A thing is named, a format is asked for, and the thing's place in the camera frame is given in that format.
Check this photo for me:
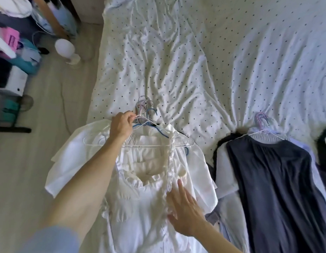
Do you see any person's right hand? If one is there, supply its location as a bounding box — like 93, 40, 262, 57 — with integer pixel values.
166, 179, 208, 238

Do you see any person's left hand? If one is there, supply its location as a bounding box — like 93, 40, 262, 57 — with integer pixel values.
108, 111, 138, 143

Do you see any white ruffled dress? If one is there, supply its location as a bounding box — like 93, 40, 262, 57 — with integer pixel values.
101, 123, 208, 253

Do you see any person's right forearm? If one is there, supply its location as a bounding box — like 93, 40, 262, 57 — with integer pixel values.
192, 221, 243, 253

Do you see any person's left forearm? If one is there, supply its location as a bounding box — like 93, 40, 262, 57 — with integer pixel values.
40, 137, 126, 235

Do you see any white t-shirt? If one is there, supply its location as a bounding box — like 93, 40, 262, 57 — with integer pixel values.
214, 141, 243, 199

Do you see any white short-sleeve shirt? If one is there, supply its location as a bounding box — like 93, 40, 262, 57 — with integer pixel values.
44, 119, 219, 214

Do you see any white dotted bedsheet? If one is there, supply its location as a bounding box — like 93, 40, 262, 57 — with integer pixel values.
87, 0, 326, 253

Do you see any black garment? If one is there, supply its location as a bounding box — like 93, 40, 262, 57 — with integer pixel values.
211, 126, 250, 167

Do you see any white globe lamp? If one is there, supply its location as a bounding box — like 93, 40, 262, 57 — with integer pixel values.
55, 39, 81, 66

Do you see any navy sleeveless dress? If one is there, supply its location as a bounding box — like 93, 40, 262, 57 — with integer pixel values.
226, 134, 326, 253

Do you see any black stand base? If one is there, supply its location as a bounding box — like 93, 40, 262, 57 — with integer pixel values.
0, 118, 32, 134

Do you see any teal bag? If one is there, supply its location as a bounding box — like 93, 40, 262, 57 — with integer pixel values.
9, 39, 42, 75

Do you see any light blue plastic bag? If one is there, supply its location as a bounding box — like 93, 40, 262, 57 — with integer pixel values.
34, 4, 80, 38

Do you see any teal container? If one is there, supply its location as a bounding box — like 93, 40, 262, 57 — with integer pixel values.
2, 99, 22, 121

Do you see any light blue sleeve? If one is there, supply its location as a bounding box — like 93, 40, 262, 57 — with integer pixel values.
19, 226, 83, 253

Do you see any white cardboard box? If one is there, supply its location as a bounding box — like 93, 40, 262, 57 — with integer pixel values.
0, 65, 28, 97

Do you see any wooden furniture leg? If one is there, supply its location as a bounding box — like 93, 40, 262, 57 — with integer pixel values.
33, 0, 72, 40

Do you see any pink bag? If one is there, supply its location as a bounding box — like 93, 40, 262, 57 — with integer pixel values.
0, 27, 22, 54

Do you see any dark green garment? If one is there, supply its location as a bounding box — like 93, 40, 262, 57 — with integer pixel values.
316, 126, 326, 173

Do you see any blue wire clothes hanger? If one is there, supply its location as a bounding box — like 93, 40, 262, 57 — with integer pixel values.
133, 108, 190, 156

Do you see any silver wire clothes hanger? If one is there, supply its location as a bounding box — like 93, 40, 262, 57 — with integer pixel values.
136, 95, 156, 121

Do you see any purple wire clothes hanger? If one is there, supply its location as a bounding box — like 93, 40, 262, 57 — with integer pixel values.
254, 112, 274, 132

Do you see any white wire clothes hanger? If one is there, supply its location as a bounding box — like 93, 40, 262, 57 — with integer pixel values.
247, 121, 289, 142

